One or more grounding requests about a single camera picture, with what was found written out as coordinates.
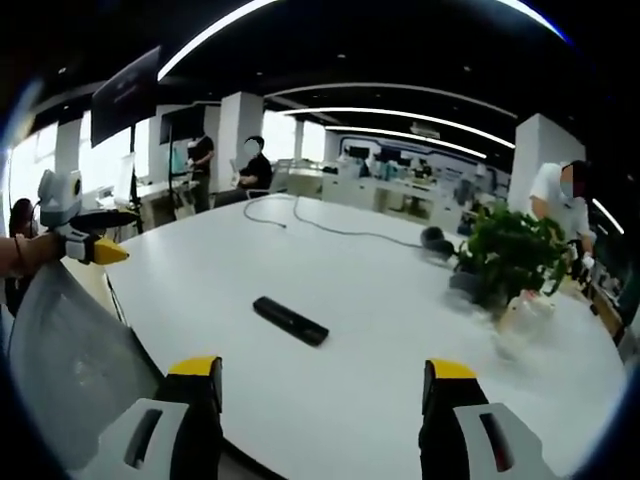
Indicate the green potted plant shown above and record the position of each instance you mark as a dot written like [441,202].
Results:
[510,255]

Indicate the grey mesh office chair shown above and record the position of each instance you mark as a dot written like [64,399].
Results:
[75,360]

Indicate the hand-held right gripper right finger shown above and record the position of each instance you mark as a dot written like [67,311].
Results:
[450,400]

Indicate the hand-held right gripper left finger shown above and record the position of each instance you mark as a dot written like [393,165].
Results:
[175,400]

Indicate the black headphones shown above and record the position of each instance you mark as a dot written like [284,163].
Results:
[437,242]

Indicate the black monitor stand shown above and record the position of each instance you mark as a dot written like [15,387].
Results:
[134,180]

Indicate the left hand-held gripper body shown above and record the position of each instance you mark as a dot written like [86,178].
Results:
[59,200]

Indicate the white office desk row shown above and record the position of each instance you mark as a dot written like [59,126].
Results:
[395,192]

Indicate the black hanging monitor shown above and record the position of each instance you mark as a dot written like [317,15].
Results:
[125,95]

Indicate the black remote control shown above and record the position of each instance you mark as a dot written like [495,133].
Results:
[290,320]

